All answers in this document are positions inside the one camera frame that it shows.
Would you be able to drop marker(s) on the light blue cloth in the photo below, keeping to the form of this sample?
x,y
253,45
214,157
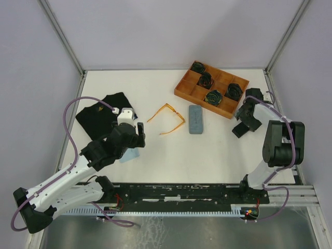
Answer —
x,y
130,154

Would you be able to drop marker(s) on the rolled dark tie right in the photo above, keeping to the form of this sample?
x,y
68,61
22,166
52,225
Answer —
x,y
234,92

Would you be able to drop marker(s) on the white slotted cable duct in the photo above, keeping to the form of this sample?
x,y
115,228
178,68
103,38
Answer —
x,y
90,210

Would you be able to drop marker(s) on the rolled dark tie top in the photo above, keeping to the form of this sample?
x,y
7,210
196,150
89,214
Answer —
x,y
198,67

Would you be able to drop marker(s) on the orange wooden divider tray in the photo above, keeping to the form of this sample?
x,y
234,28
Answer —
x,y
188,89

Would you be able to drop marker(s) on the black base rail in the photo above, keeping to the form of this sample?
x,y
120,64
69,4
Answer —
x,y
220,193

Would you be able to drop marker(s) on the orange sunglasses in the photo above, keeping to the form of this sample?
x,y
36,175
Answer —
x,y
166,119

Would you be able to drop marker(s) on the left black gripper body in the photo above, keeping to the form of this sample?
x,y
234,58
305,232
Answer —
x,y
138,140

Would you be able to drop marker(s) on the black folded t-shirt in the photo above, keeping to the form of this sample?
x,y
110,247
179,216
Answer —
x,y
98,120

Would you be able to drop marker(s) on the aluminium frame post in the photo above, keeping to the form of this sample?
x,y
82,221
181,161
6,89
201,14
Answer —
x,y
288,33
46,7

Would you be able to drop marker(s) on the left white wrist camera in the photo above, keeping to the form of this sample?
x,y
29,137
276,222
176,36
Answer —
x,y
126,116

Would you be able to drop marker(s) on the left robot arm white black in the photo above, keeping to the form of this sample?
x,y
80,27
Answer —
x,y
40,205

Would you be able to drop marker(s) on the black glasses case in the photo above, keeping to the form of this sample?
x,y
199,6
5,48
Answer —
x,y
240,130

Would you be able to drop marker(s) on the right aluminium frame post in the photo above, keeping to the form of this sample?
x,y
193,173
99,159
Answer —
x,y
288,33

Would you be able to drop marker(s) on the rolled dark tie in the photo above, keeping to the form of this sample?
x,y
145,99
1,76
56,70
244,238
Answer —
x,y
205,80
234,92
198,67

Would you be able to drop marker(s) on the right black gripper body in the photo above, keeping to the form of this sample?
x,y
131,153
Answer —
x,y
251,122

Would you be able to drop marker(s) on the left aluminium frame post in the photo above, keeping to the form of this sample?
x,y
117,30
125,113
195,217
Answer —
x,y
46,7

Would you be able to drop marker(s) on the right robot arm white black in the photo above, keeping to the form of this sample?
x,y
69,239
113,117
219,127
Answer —
x,y
284,143

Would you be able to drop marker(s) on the grey-blue glasses case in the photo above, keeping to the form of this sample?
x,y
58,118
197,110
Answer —
x,y
195,117

